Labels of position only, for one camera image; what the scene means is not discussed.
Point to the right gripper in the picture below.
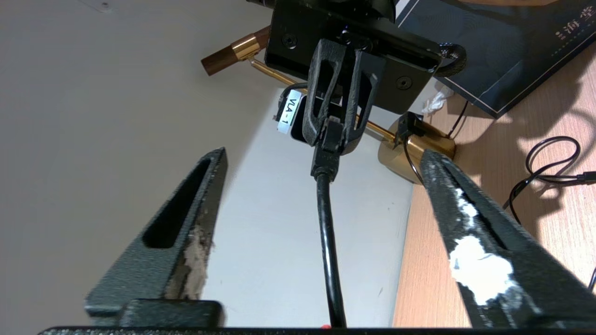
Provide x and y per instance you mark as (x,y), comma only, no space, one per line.
(293,42)

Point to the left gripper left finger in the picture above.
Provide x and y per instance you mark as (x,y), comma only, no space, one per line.
(158,270)

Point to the black inline switch box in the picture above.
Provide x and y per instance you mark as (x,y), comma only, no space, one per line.
(409,128)

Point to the crumpled white tissue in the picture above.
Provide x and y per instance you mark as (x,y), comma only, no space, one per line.
(435,100)

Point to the brass desk lamp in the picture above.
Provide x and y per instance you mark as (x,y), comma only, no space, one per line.
(419,153)

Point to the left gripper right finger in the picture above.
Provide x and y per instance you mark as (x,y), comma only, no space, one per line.
(535,279)

